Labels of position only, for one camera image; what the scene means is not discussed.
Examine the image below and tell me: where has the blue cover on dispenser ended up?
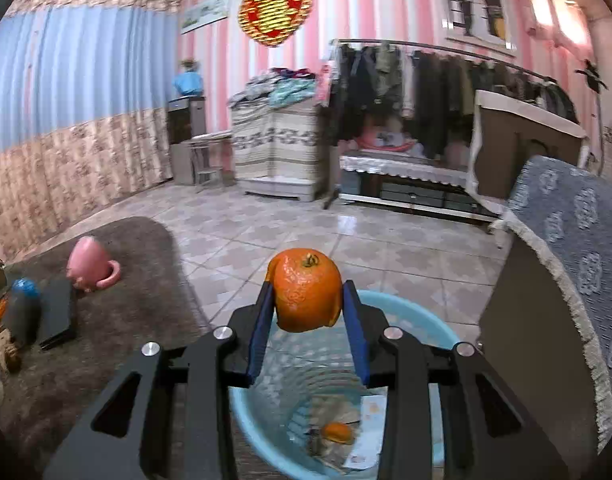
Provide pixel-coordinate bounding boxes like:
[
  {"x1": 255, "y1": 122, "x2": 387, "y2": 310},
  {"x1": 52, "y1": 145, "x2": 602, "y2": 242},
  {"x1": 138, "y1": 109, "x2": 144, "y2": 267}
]
[{"x1": 173, "y1": 70, "x2": 204, "y2": 96}]

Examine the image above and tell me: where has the orange peel in basket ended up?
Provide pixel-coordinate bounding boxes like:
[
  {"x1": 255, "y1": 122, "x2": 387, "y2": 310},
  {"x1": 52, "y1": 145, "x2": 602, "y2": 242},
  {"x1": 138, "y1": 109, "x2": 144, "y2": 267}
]
[{"x1": 320, "y1": 422, "x2": 355, "y2": 445}]

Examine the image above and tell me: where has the framed couple wall picture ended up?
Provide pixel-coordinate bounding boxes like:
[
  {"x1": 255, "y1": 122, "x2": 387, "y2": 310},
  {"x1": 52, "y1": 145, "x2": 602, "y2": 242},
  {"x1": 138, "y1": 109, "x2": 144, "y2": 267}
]
[{"x1": 443, "y1": 0, "x2": 516, "y2": 58}]

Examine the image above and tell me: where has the light blue plastic trash basket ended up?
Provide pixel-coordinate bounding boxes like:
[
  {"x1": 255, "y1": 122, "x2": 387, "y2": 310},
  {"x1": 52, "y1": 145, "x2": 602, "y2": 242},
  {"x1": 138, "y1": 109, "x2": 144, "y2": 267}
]
[{"x1": 230, "y1": 289, "x2": 459, "y2": 479}]

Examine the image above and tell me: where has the blue patterned fringed cloth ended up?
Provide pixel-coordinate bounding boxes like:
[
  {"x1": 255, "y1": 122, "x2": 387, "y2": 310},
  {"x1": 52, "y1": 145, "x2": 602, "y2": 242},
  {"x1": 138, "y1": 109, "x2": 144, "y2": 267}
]
[{"x1": 492, "y1": 156, "x2": 612, "y2": 451}]

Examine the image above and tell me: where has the orange mandarin peel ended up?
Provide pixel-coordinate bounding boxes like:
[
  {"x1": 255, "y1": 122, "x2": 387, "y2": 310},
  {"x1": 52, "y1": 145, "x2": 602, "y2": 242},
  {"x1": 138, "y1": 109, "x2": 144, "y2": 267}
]
[{"x1": 265, "y1": 248, "x2": 343, "y2": 333}]

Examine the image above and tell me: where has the pile of folded clothes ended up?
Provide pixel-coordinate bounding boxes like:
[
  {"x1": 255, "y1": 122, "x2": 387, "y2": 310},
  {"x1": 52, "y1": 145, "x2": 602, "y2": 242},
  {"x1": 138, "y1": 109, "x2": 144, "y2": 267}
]
[{"x1": 227, "y1": 68, "x2": 317, "y2": 110}]

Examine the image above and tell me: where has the clothes rack with dark garments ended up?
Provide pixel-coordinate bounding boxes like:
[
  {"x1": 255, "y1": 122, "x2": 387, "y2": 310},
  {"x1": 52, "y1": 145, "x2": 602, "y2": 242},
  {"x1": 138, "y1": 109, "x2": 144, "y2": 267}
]
[{"x1": 320, "y1": 42, "x2": 579, "y2": 159}]

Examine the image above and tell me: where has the grey water dispenser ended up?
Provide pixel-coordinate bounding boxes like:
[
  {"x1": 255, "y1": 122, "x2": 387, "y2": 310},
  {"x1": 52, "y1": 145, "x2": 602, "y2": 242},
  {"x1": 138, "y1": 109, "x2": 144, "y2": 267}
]
[{"x1": 167, "y1": 96, "x2": 206, "y2": 185}]

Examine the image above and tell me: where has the red gold heart wall decoration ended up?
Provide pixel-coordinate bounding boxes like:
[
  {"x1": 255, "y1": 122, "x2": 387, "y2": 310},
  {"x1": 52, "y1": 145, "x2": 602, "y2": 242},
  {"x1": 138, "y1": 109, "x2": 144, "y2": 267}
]
[{"x1": 237, "y1": 0, "x2": 313, "y2": 48}]

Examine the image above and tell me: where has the dark brown sofa side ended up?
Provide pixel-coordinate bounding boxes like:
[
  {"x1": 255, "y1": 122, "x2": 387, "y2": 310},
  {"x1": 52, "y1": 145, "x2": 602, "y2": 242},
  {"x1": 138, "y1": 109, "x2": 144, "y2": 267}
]
[{"x1": 478, "y1": 236, "x2": 598, "y2": 479}]

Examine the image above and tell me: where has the small metal stool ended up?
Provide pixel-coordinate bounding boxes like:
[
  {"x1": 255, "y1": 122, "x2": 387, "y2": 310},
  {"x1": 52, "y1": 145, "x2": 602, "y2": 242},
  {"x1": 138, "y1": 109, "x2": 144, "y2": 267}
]
[{"x1": 189, "y1": 130, "x2": 232, "y2": 193}]

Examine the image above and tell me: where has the cabinet with patterned cover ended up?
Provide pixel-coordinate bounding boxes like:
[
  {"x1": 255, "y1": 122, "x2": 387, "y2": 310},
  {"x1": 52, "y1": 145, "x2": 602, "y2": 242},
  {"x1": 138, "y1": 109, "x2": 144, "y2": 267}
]
[{"x1": 231, "y1": 99, "x2": 327, "y2": 202}]

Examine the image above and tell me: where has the pink ceramic mug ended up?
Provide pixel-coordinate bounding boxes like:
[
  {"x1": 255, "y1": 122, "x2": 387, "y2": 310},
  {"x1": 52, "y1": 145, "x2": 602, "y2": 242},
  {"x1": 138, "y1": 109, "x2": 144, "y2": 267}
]
[{"x1": 66, "y1": 235, "x2": 120, "y2": 292}]

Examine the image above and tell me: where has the landscape wall picture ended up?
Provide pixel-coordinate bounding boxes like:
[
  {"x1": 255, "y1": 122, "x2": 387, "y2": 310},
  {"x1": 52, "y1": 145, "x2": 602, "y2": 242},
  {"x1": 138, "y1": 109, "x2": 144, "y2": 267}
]
[{"x1": 180, "y1": 0, "x2": 230, "y2": 35}]

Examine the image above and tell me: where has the white paper trash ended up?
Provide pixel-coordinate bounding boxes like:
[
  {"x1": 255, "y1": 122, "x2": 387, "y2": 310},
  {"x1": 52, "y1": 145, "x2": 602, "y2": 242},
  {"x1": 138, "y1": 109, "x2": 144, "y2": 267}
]
[{"x1": 344, "y1": 394, "x2": 387, "y2": 470}]

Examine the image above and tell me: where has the black rectangular case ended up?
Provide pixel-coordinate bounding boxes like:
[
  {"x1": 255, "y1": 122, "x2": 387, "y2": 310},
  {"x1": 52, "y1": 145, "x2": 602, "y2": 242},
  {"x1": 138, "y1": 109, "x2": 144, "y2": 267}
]
[{"x1": 37, "y1": 278, "x2": 77, "y2": 350}]

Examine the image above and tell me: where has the blue and floral curtain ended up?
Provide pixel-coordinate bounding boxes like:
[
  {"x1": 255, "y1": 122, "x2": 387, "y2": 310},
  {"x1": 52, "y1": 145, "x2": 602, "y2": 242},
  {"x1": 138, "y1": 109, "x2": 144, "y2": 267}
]
[{"x1": 0, "y1": 0, "x2": 180, "y2": 259}]

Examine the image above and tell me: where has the brown shaggy table cover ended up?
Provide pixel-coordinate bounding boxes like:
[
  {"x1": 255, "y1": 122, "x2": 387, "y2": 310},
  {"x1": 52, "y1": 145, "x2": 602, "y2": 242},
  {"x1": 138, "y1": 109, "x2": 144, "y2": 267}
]
[{"x1": 0, "y1": 218, "x2": 214, "y2": 479}]

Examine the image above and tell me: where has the low tv cabinet lace cover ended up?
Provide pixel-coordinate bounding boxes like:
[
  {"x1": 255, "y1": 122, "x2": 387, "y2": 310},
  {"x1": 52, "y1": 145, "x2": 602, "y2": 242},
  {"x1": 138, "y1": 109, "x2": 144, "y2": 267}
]
[{"x1": 337, "y1": 150, "x2": 496, "y2": 222}]

